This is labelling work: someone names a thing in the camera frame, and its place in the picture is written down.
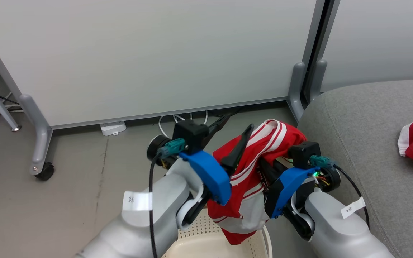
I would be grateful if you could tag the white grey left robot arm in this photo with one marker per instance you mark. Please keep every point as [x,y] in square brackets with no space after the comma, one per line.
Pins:
[120,236]

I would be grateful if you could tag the black castor wheel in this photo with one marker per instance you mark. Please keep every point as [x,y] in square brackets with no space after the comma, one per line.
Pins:
[45,172]

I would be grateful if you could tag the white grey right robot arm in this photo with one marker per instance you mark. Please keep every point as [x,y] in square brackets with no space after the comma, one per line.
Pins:
[335,233]

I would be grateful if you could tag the narrow white partition panel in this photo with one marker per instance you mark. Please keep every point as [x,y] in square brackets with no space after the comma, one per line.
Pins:
[389,36]

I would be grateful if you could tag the white power adapter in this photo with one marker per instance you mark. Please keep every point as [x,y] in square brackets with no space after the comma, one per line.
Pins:
[113,128]

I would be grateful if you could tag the grey partition foot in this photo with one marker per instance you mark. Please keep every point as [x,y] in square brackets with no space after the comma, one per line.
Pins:
[318,79]
[297,89]

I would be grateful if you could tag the grey partition leg with castor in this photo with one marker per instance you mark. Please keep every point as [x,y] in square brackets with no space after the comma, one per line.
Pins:
[39,136]

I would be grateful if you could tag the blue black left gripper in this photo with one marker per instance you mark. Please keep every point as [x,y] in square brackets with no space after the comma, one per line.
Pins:
[213,175]

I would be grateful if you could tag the cream perforated laundry basket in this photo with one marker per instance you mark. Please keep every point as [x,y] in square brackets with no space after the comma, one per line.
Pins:
[199,247]

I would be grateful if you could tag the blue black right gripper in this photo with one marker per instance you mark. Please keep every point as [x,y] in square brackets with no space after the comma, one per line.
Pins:
[287,182]

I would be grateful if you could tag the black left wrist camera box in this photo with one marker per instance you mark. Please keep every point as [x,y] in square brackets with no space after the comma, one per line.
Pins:
[190,136]

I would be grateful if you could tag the grey fabric sofa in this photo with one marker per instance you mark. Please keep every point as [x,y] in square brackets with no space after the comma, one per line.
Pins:
[371,136]

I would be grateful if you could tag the red jersey with white stripes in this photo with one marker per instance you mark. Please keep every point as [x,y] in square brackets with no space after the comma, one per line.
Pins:
[289,138]

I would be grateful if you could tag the wide white partition panel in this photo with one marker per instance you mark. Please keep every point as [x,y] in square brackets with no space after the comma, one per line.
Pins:
[138,53]

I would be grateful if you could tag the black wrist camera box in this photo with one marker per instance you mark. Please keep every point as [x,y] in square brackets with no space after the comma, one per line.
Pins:
[190,136]
[303,154]

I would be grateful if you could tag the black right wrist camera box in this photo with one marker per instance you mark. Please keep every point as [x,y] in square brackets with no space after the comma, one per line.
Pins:
[303,154]

